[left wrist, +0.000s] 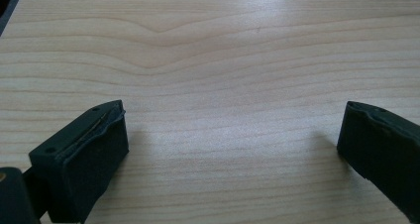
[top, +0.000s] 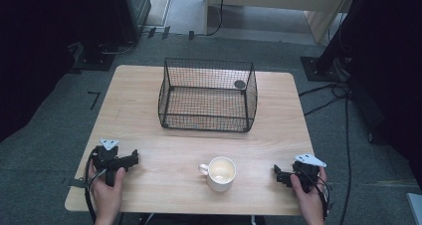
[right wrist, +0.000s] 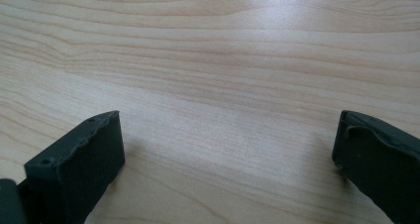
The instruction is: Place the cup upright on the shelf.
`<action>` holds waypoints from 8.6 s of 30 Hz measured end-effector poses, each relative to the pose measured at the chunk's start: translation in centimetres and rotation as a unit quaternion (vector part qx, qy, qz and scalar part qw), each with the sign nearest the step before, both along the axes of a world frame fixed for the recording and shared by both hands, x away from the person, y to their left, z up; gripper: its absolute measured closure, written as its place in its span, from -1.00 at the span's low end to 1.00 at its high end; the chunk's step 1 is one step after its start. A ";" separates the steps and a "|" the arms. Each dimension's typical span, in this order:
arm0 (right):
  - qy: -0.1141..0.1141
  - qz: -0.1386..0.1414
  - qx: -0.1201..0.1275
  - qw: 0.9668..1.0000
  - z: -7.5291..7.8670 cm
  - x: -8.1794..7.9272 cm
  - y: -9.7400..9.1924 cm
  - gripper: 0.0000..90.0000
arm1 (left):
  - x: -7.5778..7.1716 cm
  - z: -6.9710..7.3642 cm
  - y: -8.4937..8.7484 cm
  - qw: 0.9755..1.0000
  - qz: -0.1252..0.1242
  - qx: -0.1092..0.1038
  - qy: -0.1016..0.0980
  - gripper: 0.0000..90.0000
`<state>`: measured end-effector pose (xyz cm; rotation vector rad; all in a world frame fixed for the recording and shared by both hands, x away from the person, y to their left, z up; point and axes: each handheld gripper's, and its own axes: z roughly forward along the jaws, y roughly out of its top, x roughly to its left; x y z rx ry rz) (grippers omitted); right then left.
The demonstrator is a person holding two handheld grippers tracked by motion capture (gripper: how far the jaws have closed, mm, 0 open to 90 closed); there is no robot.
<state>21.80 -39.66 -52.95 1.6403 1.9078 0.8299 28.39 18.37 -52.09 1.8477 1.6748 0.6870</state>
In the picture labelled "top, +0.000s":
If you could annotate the dark equipment cabinet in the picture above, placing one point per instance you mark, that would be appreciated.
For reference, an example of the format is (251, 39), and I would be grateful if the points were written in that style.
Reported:
(132, 9)

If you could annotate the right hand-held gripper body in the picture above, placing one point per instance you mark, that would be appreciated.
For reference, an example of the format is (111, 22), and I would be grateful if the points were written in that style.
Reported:
(307, 175)

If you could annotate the black curtain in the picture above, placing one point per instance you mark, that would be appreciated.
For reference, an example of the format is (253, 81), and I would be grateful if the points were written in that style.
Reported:
(388, 69)
(36, 45)

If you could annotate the black stand base plate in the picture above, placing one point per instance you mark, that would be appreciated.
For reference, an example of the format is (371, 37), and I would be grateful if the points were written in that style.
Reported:
(94, 61)
(321, 69)

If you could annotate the grey tape piece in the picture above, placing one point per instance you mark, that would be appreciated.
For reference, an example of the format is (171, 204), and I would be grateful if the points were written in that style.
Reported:
(78, 182)

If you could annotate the person's left hand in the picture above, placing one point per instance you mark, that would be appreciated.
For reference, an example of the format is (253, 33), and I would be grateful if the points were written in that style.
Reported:
(106, 198)

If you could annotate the person's right hand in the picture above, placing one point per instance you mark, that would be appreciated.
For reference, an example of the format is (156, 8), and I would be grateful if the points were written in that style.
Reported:
(308, 201)

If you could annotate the white cup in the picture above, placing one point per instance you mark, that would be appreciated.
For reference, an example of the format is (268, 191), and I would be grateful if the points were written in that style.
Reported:
(221, 174)

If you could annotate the dark round table grommet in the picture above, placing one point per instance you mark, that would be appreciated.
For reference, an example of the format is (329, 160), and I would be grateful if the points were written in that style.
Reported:
(239, 84)

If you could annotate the pale grey box corner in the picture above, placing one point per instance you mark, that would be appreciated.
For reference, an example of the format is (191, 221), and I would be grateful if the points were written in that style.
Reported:
(416, 209)

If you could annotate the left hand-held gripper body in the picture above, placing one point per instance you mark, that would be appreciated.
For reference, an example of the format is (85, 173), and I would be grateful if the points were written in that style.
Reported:
(106, 159)

